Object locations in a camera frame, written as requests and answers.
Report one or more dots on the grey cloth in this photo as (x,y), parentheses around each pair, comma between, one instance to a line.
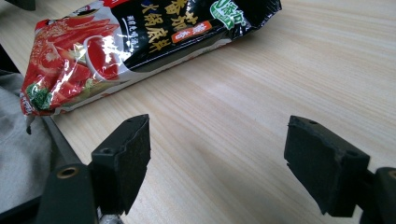
(18,149)

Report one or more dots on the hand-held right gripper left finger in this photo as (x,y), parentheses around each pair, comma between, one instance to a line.
(123,165)

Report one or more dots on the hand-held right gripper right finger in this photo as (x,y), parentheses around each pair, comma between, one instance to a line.
(323,168)

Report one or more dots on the red and black seasoning packet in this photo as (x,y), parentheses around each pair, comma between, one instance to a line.
(137,46)

